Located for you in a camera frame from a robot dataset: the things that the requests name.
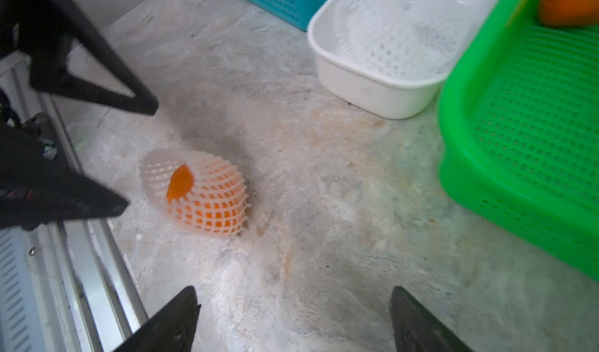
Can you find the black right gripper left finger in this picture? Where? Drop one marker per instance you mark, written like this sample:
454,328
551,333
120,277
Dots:
171,329

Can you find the netted orange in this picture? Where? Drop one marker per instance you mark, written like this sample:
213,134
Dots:
194,190
568,12

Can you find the aluminium front rail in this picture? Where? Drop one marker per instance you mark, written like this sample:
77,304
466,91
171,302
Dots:
65,287

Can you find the white plastic tub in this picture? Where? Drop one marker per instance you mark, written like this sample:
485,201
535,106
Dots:
383,96

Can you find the green plastic basket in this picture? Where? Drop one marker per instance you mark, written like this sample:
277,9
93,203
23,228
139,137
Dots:
519,118

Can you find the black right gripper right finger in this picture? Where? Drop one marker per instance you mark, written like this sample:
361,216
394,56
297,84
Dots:
417,329

